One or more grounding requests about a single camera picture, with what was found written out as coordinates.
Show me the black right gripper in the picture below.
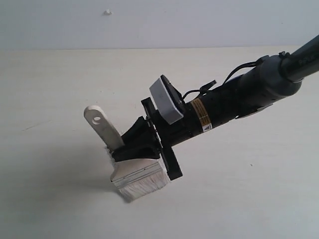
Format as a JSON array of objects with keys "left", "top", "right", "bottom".
[{"left": 111, "top": 98, "right": 212, "bottom": 180}]

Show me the white paint brush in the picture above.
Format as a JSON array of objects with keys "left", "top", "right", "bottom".
[{"left": 83, "top": 105, "right": 170, "bottom": 203}]

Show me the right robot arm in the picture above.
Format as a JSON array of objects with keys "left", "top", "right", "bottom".
[{"left": 112, "top": 37, "right": 319, "bottom": 180}]

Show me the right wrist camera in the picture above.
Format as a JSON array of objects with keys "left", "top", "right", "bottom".
[{"left": 149, "top": 75, "right": 184, "bottom": 124}]

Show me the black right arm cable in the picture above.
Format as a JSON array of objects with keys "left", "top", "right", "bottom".
[{"left": 181, "top": 51, "right": 287, "bottom": 100}]

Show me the white wall hook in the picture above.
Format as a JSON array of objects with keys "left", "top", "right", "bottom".
[{"left": 103, "top": 9, "right": 113, "bottom": 15}]

